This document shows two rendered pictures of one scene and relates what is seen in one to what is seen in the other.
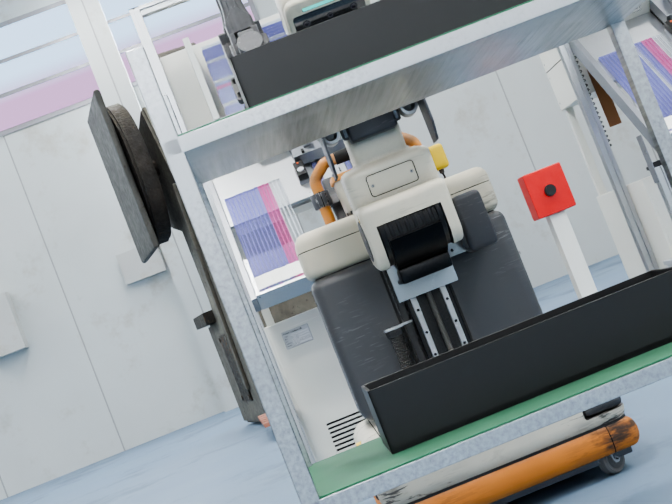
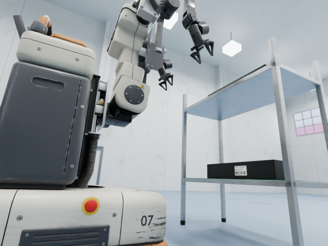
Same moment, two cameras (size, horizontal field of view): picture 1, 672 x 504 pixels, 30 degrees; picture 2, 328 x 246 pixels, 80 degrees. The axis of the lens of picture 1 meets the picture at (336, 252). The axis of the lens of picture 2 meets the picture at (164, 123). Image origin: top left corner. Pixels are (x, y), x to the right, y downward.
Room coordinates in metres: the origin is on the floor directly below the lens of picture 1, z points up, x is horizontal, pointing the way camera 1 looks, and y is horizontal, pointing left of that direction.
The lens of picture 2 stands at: (3.24, 0.81, 0.33)
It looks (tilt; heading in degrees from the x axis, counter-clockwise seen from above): 16 degrees up; 247
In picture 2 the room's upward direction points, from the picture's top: 3 degrees clockwise
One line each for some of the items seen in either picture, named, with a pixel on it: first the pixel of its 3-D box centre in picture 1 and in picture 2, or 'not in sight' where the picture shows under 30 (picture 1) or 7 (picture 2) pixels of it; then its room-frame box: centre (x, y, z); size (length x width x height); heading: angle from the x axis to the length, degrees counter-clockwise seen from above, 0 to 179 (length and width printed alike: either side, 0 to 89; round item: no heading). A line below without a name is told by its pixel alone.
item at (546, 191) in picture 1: (580, 275); not in sight; (4.33, -0.75, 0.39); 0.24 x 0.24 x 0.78; 4
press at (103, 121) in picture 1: (220, 237); not in sight; (8.92, 0.73, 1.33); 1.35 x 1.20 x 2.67; 4
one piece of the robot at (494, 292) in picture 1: (417, 281); (61, 115); (3.34, -0.17, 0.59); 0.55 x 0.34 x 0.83; 93
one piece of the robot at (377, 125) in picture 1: (369, 117); (145, 63); (2.96, -0.19, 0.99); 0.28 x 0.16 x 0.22; 93
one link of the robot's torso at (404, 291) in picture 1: (436, 234); (115, 111); (3.09, -0.25, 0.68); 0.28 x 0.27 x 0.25; 93
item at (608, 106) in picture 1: (599, 83); not in sight; (4.82, -1.18, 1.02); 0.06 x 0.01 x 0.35; 94
